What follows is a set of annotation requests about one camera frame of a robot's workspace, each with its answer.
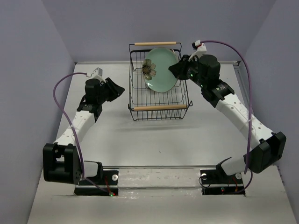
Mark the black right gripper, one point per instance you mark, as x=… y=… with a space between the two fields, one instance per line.
x=178 y=69

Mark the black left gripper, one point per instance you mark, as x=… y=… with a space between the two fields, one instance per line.
x=116 y=90

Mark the pale green plate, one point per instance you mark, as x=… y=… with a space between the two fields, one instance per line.
x=155 y=69

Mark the black wire dish rack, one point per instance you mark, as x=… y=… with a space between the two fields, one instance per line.
x=146 y=104

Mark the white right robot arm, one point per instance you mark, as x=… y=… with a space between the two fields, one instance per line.
x=265 y=146

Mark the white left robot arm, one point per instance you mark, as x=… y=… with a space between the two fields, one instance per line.
x=63 y=160

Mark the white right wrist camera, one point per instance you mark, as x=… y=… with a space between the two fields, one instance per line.
x=200 y=50

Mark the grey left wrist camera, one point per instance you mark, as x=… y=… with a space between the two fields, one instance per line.
x=97 y=74

